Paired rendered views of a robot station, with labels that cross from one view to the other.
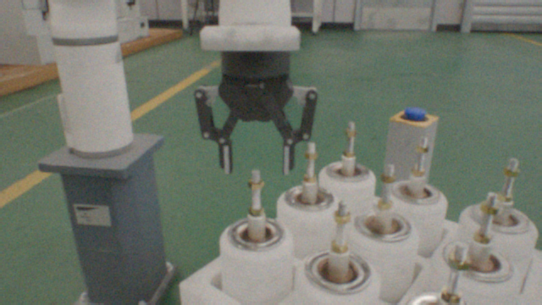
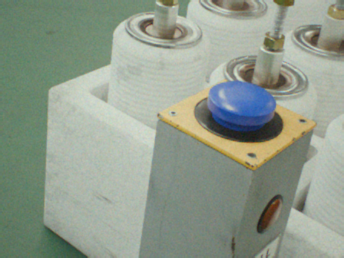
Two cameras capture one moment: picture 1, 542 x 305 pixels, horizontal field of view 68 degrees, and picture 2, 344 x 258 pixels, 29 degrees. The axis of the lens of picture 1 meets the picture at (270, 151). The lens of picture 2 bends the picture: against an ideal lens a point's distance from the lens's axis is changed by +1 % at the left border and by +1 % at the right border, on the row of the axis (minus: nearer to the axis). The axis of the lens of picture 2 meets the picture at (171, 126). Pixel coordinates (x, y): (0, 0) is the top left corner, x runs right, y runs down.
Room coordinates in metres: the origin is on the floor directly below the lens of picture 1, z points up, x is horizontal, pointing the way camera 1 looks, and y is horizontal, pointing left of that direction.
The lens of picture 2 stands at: (1.07, -0.34, 0.51)
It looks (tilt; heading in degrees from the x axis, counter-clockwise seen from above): 32 degrees down; 176
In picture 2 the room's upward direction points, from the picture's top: 9 degrees clockwise
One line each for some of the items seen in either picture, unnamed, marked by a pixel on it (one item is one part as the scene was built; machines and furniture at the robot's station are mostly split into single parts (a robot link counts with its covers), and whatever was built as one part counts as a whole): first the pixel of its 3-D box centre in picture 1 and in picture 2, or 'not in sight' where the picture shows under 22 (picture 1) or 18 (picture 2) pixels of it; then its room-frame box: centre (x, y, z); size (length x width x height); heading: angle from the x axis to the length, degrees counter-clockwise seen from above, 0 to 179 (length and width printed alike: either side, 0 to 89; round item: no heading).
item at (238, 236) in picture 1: (257, 233); not in sight; (0.44, 0.02, 0.25); 0.08 x 0.08 x 0.01
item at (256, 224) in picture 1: (256, 224); not in sight; (0.44, 0.02, 0.26); 0.02 x 0.02 x 0.03
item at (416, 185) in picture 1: (416, 185); (268, 64); (0.55, -0.22, 0.26); 0.02 x 0.02 x 0.03
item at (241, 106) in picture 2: (414, 114); (239, 110); (0.73, -0.27, 0.32); 0.04 x 0.04 x 0.02
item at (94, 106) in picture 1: (96, 97); not in sight; (0.61, 0.27, 0.39); 0.09 x 0.09 x 0.17; 80
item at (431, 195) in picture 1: (415, 192); (265, 77); (0.55, -0.22, 0.25); 0.08 x 0.08 x 0.01
